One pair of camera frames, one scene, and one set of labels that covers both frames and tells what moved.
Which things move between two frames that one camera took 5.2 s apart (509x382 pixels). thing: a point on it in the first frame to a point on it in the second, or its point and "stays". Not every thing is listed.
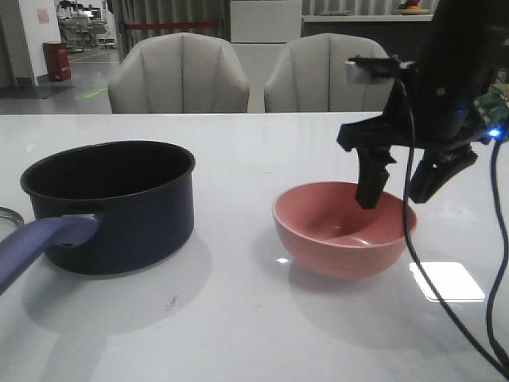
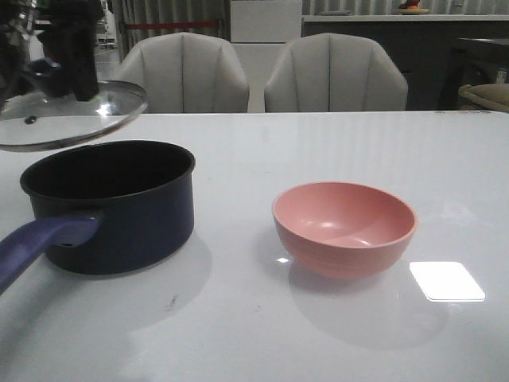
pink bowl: (325, 229) stays
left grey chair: (178, 73) stays
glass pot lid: (10, 220) to (40, 123)
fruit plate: (412, 8) stays
